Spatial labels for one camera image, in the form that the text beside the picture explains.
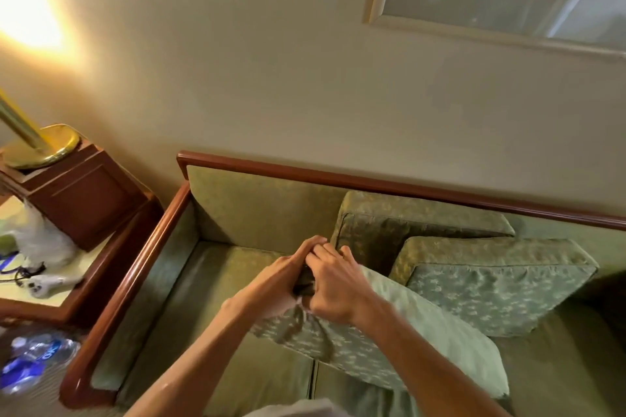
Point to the person's left hand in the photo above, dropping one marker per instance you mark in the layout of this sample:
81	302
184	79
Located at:
269	289

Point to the person's right hand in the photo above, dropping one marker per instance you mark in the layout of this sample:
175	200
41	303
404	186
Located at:
342	289

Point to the green sofa with wooden frame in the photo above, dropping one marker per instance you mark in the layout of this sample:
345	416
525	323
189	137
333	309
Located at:
259	206

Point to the green patterned cushion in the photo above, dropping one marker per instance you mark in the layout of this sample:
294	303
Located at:
391	221
440	333
489	294

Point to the person's right forearm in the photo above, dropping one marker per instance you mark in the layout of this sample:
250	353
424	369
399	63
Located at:
430	372

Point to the wooden lamp base box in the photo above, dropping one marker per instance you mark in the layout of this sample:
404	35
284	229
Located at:
88	201

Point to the pale blue shirt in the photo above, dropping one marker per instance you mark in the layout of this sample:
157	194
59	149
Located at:
298	409

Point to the wooden glass-top side table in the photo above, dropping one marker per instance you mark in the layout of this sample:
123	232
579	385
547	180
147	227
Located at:
112	265

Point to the white game controller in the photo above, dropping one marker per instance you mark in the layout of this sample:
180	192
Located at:
44	284

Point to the clear white plastic bag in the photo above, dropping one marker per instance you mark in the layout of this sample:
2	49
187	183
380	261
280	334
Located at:
46	241

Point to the blue label water bottle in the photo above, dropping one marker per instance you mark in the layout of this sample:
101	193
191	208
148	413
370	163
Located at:
34	358

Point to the brass lamp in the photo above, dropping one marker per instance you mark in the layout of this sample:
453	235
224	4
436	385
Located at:
44	150

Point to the green plastic bag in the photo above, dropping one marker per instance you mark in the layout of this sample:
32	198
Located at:
7	243

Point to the white framed picture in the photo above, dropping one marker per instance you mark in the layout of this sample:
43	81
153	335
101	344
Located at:
464	6

